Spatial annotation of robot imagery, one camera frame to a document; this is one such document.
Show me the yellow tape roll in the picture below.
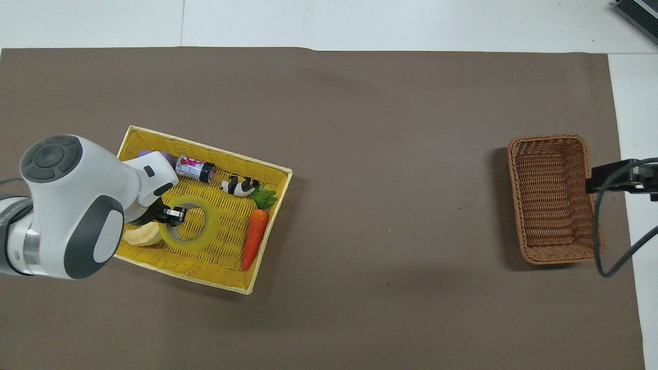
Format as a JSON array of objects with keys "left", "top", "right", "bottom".
[{"left": 158, "top": 195, "right": 222, "bottom": 252}]

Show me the yellow woven basket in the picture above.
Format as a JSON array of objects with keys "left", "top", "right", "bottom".
[{"left": 114, "top": 125, "right": 294, "bottom": 295}]

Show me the brown wicker basket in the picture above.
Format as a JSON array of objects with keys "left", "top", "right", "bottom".
[{"left": 507, "top": 134, "right": 606, "bottom": 265}]

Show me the pale melon slice toy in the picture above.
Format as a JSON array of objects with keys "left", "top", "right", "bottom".
[{"left": 122, "top": 221, "right": 165, "bottom": 248}]

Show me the small pink printed can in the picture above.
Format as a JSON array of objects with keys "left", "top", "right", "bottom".
[{"left": 175, "top": 155, "right": 217, "bottom": 184}]

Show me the purple toy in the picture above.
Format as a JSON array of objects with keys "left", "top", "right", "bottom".
[{"left": 136, "top": 150, "right": 176, "bottom": 166}]

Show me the black and white animal figure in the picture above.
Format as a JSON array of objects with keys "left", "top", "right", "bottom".
[{"left": 221, "top": 175, "right": 261, "bottom": 197}]

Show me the orange toy carrot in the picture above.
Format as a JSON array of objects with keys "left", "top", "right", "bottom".
[{"left": 241, "top": 186, "right": 279, "bottom": 271}]

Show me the grey device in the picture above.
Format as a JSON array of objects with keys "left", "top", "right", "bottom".
[{"left": 611, "top": 0, "right": 658, "bottom": 45}]

